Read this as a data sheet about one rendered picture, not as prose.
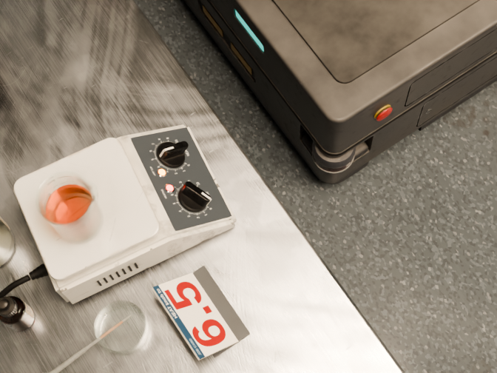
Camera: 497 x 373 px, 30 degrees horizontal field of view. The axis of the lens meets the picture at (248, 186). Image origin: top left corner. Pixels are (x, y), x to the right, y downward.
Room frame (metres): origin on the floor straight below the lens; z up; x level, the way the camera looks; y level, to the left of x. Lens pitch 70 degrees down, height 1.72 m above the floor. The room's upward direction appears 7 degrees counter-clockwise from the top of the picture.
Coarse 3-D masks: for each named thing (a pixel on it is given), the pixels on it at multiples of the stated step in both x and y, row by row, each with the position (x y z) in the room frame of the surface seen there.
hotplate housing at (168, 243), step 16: (176, 128) 0.42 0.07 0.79; (128, 144) 0.40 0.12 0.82; (144, 176) 0.36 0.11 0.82; (160, 208) 0.32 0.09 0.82; (160, 224) 0.30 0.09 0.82; (208, 224) 0.30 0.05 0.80; (224, 224) 0.31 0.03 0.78; (160, 240) 0.29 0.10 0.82; (176, 240) 0.29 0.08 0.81; (192, 240) 0.29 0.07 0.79; (128, 256) 0.27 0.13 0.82; (144, 256) 0.27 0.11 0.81; (160, 256) 0.28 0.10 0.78; (32, 272) 0.28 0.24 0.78; (48, 272) 0.27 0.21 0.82; (96, 272) 0.26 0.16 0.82; (112, 272) 0.26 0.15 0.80; (128, 272) 0.27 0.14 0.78; (64, 288) 0.25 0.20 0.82; (80, 288) 0.25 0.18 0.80; (96, 288) 0.25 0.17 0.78
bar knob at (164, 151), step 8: (160, 144) 0.40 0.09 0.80; (168, 144) 0.40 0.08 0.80; (176, 144) 0.39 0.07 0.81; (184, 144) 0.39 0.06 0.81; (160, 152) 0.38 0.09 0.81; (168, 152) 0.38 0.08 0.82; (176, 152) 0.38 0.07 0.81; (160, 160) 0.38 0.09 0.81; (168, 160) 0.38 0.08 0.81; (176, 160) 0.38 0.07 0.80; (184, 160) 0.38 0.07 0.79
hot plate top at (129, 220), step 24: (96, 144) 0.39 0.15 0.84; (120, 144) 0.39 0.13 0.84; (48, 168) 0.37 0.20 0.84; (72, 168) 0.37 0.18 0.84; (96, 168) 0.36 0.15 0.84; (120, 168) 0.36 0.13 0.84; (24, 192) 0.35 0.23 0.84; (120, 192) 0.34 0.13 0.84; (144, 192) 0.33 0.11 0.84; (24, 216) 0.32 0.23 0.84; (120, 216) 0.31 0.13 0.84; (144, 216) 0.31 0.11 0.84; (48, 240) 0.29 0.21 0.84; (96, 240) 0.29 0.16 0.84; (120, 240) 0.28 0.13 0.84; (144, 240) 0.28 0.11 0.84; (48, 264) 0.27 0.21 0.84; (72, 264) 0.27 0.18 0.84; (96, 264) 0.26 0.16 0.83
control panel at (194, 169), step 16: (144, 144) 0.40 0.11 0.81; (192, 144) 0.40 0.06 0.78; (144, 160) 0.38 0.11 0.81; (192, 160) 0.38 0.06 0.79; (160, 176) 0.36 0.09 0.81; (176, 176) 0.36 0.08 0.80; (192, 176) 0.36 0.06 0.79; (208, 176) 0.36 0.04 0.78; (160, 192) 0.34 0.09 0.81; (176, 192) 0.34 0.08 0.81; (208, 192) 0.34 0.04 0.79; (176, 208) 0.32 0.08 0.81; (208, 208) 0.32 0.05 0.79; (224, 208) 0.32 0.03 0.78; (176, 224) 0.30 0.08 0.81; (192, 224) 0.30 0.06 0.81
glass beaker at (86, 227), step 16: (48, 176) 0.33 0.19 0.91; (64, 176) 0.33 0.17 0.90; (80, 176) 0.33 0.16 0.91; (48, 192) 0.32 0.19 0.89; (96, 192) 0.31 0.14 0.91; (96, 208) 0.31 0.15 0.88; (64, 224) 0.28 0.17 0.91; (80, 224) 0.29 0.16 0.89; (96, 224) 0.30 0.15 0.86; (64, 240) 0.29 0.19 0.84; (80, 240) 0.29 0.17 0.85
